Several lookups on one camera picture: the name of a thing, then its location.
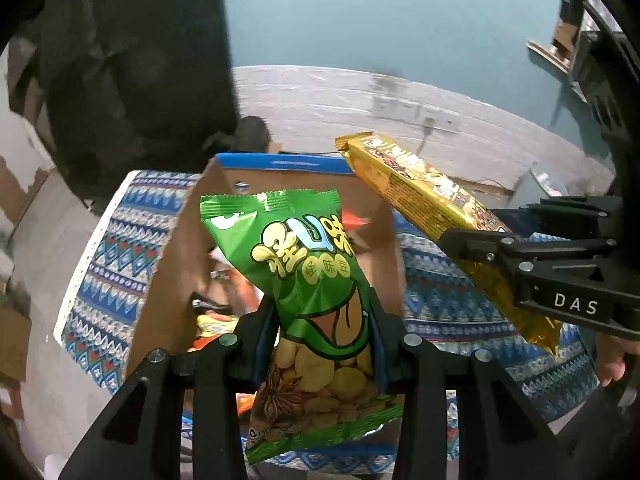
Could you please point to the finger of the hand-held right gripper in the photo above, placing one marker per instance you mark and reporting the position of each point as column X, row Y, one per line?
column 570, row 210
column 480, row 247

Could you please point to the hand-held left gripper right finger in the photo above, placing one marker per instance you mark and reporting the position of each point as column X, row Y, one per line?
column 385, row 345

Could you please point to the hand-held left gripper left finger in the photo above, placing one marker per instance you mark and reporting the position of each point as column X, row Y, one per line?
column 263, row 340

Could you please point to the green snack bag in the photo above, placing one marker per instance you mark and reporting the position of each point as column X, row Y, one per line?
column 310, row 270

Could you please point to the yellow long snack packet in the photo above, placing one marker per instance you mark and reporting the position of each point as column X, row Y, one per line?
column 415, row 185

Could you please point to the cardboard box with blue rim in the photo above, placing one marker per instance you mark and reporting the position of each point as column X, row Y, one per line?
column 175, row 285

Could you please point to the person's right hand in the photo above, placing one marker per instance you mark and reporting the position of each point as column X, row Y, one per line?
column 610, row 360

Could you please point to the light blue bin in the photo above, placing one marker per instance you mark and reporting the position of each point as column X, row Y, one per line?
column 537, row 185

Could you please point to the pile of assorted snack packets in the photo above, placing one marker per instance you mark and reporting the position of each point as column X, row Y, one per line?
column 220, row 310

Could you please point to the red snack packet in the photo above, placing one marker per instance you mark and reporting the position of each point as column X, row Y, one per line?
column 360, row 220

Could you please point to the wooden board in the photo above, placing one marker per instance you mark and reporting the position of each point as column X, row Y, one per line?
column 555, row 50

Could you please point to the blue patterned blanket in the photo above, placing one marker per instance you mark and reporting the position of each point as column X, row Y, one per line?
column 115, row 270

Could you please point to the black round device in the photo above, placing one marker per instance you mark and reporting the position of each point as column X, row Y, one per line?
column 250, row 132

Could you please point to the white wall socket strip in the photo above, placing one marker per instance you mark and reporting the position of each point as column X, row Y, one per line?
column 415, row 112

